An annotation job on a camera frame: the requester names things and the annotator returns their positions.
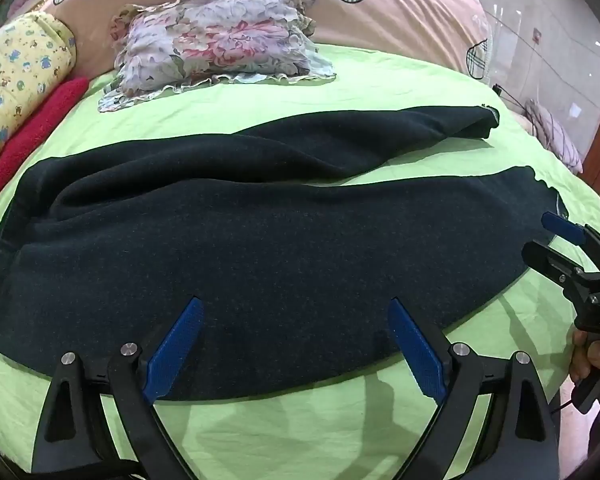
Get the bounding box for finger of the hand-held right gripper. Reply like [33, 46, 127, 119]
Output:
[541, 211, 600, 272]
[522, 241, 600, 307]

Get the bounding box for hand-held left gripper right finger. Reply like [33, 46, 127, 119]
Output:
[386, 298, 563, 480]

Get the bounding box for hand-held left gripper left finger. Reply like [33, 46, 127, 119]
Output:
[31, 296, 205, 480]

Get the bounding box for dark navy pants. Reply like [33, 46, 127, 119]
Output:
[0, 105, 571, 403]

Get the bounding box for person's right hand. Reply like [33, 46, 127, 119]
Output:
[569, 329, 600, 386]

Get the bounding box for pink striped cloth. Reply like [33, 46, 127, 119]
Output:
[525, 99, 583, 173]

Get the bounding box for green bed sheet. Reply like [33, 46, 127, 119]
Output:
[0, 42, 600, 480]

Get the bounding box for red fleece blanket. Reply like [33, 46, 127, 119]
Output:
[0, 76, 90, 221]

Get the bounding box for pink quilt with plaid hearts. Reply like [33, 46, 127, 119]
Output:
[10, 0, 493, 91]

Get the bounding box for floral ruffled pillow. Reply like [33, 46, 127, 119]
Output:
[97, 0, 338, 113]

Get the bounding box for yellow cartoon print pillow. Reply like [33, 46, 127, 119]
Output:
[0, 10, 76, 178]

